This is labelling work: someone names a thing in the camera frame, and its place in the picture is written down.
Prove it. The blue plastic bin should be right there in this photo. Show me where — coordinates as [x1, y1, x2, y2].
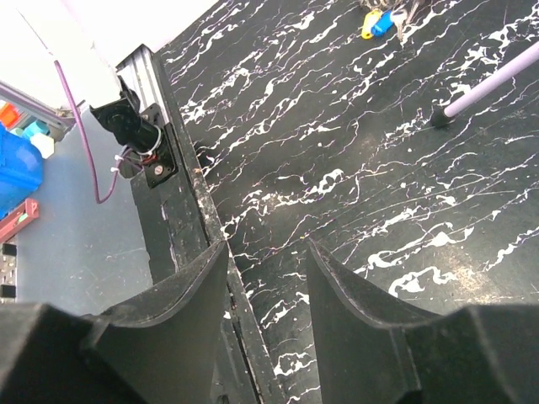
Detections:
[0, 125, 43, 219]

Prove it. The lilac music stand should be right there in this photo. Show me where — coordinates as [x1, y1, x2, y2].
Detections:
[430, 42, 538, 128]

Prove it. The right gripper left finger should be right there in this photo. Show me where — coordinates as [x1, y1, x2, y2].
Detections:
[1, 242, 228, 403]

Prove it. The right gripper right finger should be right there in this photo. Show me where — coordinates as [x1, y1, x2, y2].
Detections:
[306, 242, 538, 403]

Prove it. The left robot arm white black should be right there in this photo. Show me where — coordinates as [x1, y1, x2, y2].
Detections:
[90, 78, 179, 189]

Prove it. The aluminium frame rail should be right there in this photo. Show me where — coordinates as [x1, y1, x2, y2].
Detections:
[116, 45, 169, 124]

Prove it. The large toothed keyring disc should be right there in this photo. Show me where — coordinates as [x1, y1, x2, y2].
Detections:
[359, 0, 426, 41]

